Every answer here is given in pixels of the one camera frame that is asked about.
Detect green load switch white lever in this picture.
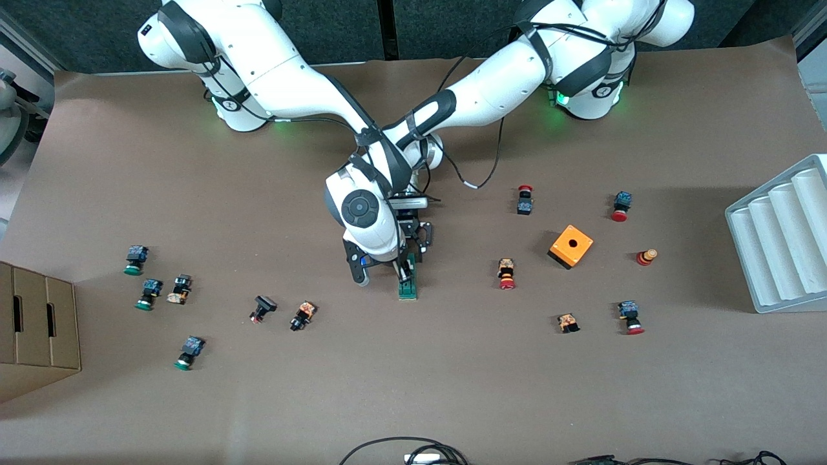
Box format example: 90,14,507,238
398,262,419,301

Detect black indicator lamp red terminals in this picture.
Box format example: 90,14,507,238
249,294,278,325

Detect orange box with round hole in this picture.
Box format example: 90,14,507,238
547,223,594,271

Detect green mushroom button blue block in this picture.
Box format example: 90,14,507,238
123,244,151,277
173,335,206,372
134,278,164,312

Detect grey ribbed plastic tray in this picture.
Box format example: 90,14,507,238
724,154,827,315

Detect brown cardboard box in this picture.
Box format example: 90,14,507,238
0,261,83,404

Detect grey black background equipment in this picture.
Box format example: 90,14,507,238
0,65,51,167

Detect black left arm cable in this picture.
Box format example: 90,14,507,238
439,55,506,189

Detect black selector switch orange block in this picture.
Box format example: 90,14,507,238
289,300,317,333
165,273,193,305

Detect black looped floor cable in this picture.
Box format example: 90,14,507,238
338,437,470,465

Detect black cable bundle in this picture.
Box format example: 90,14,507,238
569,450,789,465

